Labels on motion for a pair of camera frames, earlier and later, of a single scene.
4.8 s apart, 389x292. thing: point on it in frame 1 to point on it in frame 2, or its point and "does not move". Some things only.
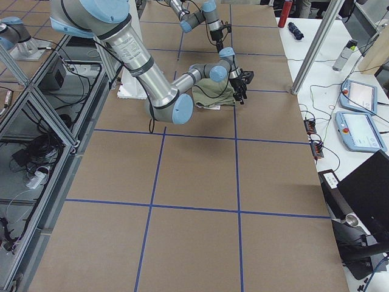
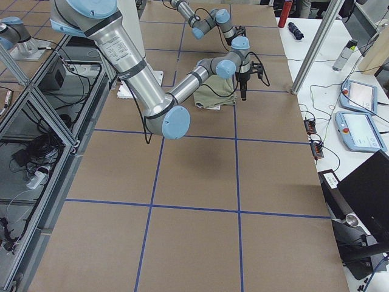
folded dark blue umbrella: [295, 31] does not move
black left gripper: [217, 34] to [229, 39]
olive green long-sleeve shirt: [207, 93] does not move
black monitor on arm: [363, 235] does not move
